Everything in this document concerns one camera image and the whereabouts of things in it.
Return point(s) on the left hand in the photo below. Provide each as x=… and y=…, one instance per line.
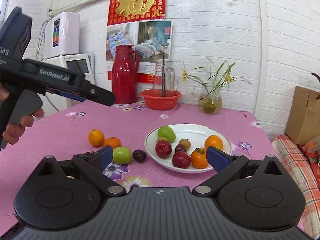
x=19, y=106

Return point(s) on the small tangerine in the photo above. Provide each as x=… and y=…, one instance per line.
x=114, y=142

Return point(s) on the green apple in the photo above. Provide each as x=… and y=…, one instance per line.
x=167, y=132
x=121, y=155

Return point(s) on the red plastic basket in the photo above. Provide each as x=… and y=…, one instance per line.
x=154, y=99

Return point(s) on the brown cardboard box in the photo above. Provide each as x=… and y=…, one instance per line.
x=303, y=122

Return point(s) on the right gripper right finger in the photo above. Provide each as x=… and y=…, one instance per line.
x=228, y=169

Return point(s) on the brown longan fruit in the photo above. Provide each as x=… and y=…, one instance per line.
x=186, y=143

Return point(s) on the clear glass pitcher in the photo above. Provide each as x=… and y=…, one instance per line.
x=169, y=75

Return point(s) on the black chopsticks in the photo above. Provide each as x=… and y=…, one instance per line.
x=163, y=89

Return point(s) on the white oval plate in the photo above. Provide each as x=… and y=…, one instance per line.
x=192, y=136

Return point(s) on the red gold fu poster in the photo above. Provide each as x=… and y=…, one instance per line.
x=124, y=11

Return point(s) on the glass vase with plant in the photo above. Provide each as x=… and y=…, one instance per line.
x=210, y=99

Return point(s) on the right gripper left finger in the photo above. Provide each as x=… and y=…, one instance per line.
x=92, y=165

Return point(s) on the dark purple plum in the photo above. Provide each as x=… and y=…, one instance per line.
x=180, y=148

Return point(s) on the plaid blanket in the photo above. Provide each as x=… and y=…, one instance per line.
x=299, y=167

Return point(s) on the pink floral tablecloth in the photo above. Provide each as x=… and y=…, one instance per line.
x=65, y=134

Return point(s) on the bedding calendar poster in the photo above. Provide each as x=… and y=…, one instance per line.
x=151, y=39

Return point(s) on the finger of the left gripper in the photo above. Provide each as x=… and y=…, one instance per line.
x=39, y=75
x=65, y=94

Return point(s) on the red thermos jug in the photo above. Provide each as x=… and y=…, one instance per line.
x=124, y=74

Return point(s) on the clear plastic bag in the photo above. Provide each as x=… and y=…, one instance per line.
x=313, y=146

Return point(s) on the red apple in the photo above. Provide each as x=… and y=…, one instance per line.
x=181, y=159
x=163, y=149

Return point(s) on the white water purifier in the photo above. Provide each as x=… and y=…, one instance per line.
x=62, y=35

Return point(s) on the large orange with leaf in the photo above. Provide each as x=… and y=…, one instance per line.
x=198, y=158

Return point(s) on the yellow orange fruit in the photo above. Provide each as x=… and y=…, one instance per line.
x=96, y=138

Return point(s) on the smooth orange fruit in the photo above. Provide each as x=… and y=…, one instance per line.
x=213, y=140

